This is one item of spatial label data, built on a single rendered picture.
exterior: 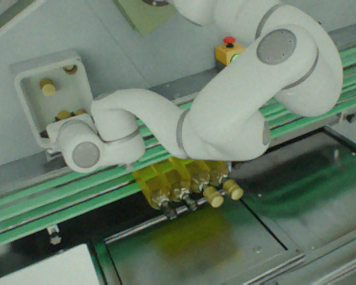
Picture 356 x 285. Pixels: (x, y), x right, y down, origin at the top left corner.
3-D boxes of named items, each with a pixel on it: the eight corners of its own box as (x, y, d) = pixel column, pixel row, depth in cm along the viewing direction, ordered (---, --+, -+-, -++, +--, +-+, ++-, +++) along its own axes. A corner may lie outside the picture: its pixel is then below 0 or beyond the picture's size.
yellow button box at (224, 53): (215, 66, 127) (226, 74, 121) (213, 44, 123) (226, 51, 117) (233, 60, 129) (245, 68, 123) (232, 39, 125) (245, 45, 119)
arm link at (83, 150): (137, 113, 71) (153, 159, 74) (123, 104, 80) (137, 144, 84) (58, 146, 67) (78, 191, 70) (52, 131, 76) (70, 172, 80)
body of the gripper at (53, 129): (57, 162, 80) (52, 147, 90) (104, 146, 83) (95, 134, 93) (45, 129, 78) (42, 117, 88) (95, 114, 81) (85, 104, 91)
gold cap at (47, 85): (37, 80, 103) (39, 86, 99) (50, 76, 104) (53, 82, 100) (42, 91, 105) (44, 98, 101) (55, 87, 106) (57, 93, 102)
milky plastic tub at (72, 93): (36, 136, 112) (41, 151, 105) (7, 64, 99) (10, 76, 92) (94, 118, 117) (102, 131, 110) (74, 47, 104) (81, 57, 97)
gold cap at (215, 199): (203, 199, 100) (211, 209, 97) (203, 188, 98) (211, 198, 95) (215, 195, 101) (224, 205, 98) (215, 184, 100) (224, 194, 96)
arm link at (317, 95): (277, -19, 57) (361, 12, 48) (304, 31, 67) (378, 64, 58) (218, 56, 58) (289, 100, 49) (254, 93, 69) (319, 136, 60)
